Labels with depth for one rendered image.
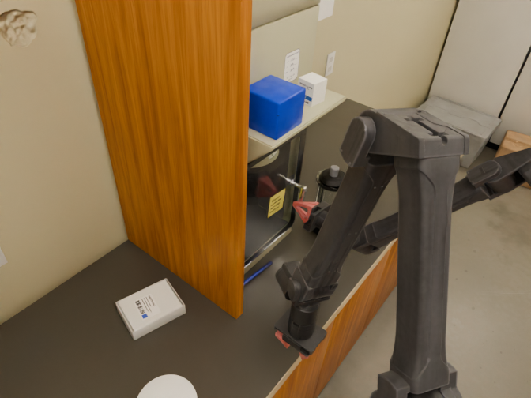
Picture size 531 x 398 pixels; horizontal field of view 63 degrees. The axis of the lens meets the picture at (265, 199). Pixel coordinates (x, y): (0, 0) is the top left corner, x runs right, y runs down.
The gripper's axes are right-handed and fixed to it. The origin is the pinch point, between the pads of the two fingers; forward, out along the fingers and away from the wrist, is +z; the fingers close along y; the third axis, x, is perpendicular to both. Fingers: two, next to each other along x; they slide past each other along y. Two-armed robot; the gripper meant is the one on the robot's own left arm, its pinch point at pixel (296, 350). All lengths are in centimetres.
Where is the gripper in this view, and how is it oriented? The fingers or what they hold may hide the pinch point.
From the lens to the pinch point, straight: 107.1
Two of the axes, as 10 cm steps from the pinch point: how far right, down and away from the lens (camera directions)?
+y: -7.8, -4.4, 4.4
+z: -0.6, 7.5, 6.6
